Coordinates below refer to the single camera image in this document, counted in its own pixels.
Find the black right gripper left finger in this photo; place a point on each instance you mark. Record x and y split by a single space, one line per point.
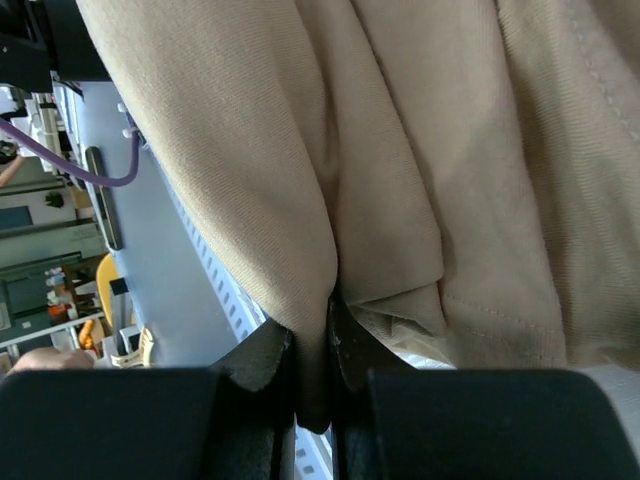
231 420

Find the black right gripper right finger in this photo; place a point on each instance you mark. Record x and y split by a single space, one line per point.
393 421

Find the beige t shirt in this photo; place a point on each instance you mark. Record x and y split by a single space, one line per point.
465 174

